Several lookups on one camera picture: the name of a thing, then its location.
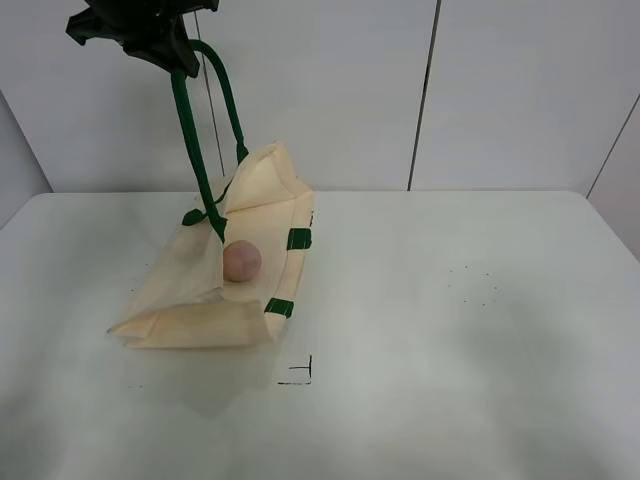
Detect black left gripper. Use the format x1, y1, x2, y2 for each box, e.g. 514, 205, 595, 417
66, 0, 219, 78

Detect cream linen bag green handles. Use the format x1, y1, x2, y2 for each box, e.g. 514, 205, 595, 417
108, 40, 314, 349

